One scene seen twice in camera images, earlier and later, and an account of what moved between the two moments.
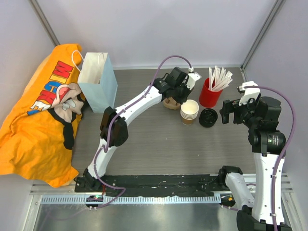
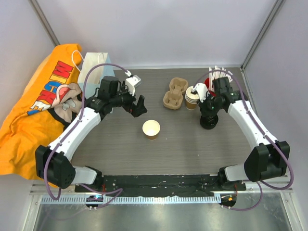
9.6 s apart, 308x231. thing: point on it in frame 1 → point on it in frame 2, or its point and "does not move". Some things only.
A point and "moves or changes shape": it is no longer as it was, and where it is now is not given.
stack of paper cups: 189,110 moves or changes shape
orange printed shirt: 37,139 does not move
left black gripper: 181,100 → 135,110
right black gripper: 230,106 → 205,111
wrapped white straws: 219,79 does not move
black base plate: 191,186 does not move
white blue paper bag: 97,81 does not move
